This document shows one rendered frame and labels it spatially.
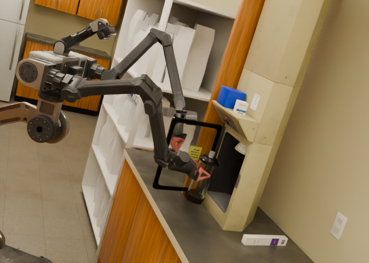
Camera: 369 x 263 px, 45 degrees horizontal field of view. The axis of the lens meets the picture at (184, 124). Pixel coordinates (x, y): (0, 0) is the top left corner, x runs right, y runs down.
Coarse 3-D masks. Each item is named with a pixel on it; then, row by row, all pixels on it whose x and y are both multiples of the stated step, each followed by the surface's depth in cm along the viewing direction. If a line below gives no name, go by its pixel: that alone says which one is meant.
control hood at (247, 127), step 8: (216, 104) 227; (224, 112) 220; (232, 112) 214; (240, 120) 204; (248, 120) 206; (232, 128) 225; (240, 128) 210; (248, 128) 207; (256, 128) 208; (248, 136) 208
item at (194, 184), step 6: (198, 168) 220; (204, 168) 218; (210, 168) 218; (204, 174) 218; (210, 174) 219; (192, 180) 223; (204, 180) 219; (210, 180) 221; (192, 186) 222; (198, 186) 220; (204, 186) 220; (192, 192) 221; (198, 192) 220; (204, 192) 222; (198, 198) 221
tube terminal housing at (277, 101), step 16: (240, 80) 232; (256, 80) 217; (272, 96) 206; (288, 96) 208; (256, 112) 212; (272, 112) 208; (288, 112) 221; (272, 128) 211; (256, 144) 211; (272, 144) 214; (256, 160) 214; (272, 160) 230; (256, 176) 217; (240, 192) 217; (256, 192) 222; (208, 208) 239; (240, 208) 220; (256, 208) 240; (224, 224) 221; (240, 224) 223
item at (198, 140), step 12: (168, 132) 225; (180, 132) 227; (192, 132) 231; (204, 132) 234; (216, 132) 237; (180, 144) 230; (192, 144) 233; (204, 144) 236; (192, 156) 236; (168, 180) 234; (180, 180) 237
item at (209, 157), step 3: (210, 153) 220; (213, 153) 219; (204, 156) 219; (207, 156) 220; (210, 156) 220; (213, 156) 220; (204, 159) 218; (207, 159) 218; (210, 159) 218; (213, 159) 219; (216, 159) 221; (210, 162) 217; (213, 162) 218; (216, 162) 219
